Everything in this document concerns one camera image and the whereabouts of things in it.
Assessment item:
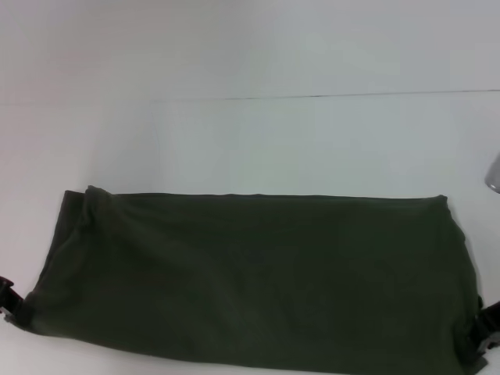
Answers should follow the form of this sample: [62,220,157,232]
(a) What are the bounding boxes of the dark green FREE t-shirt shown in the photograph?
[17,184,488,375]

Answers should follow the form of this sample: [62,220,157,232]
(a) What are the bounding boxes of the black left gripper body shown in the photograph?
[0,275,16,313]

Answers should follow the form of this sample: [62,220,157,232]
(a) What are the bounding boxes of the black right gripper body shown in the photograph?
[484,300,500,345]

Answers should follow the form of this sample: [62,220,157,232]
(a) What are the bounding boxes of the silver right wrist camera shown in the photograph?
[483,152,500,195]

